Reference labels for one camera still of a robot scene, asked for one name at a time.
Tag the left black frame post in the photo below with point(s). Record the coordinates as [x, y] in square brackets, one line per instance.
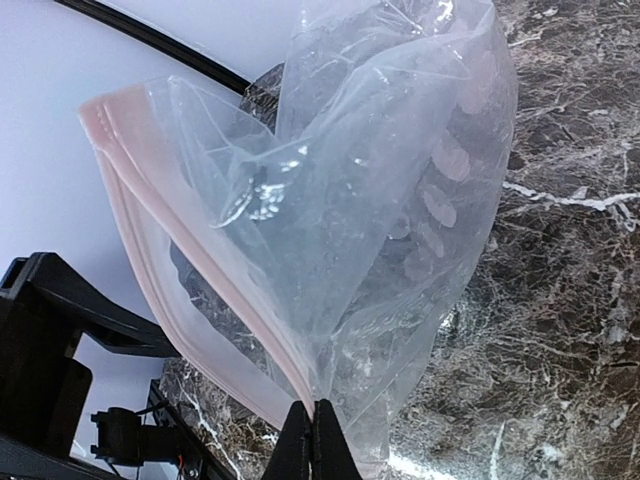
[159, 41]

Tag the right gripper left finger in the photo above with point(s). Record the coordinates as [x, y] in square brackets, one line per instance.
[291, 456]

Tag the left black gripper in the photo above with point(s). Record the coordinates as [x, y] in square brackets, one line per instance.
[46, 307]

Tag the clear zip top bag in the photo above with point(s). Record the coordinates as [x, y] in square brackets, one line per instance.
[314, 256]

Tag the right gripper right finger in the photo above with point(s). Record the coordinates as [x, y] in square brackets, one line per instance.
[332, 459]

